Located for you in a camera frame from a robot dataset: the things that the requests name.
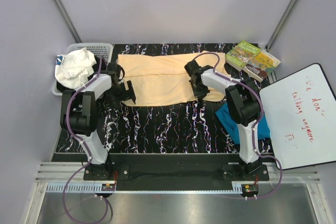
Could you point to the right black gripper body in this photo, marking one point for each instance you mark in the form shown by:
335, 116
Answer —
199, 92

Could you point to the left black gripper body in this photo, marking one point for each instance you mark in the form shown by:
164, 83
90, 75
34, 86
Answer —
117, 94

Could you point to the peach t shirt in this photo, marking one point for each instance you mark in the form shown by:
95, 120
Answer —
158, 80

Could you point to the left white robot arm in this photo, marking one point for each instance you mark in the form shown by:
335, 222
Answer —
79, 113

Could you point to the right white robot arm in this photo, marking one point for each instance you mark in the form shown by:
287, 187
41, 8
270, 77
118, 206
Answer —
243, 106

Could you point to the black t shirt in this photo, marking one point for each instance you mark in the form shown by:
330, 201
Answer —
60, 88

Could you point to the grey plastic basket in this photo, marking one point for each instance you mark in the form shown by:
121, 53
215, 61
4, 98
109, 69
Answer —
101, 50

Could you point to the blue folded t shirt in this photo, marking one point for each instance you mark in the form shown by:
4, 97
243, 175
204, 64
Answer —
232, 128

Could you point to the green picture book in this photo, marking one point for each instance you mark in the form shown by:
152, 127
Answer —
241, 55

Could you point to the white t shirt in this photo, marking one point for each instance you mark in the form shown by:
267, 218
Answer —
73, 69

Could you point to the yellow picture book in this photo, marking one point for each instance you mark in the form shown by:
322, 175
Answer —
261, 66

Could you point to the white whiteboard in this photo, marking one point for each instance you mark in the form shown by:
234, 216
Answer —
300, 113

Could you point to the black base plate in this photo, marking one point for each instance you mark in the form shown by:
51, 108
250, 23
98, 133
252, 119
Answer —
176, 172

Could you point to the aluminium frame rail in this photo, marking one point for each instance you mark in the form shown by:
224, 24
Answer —
68, 177

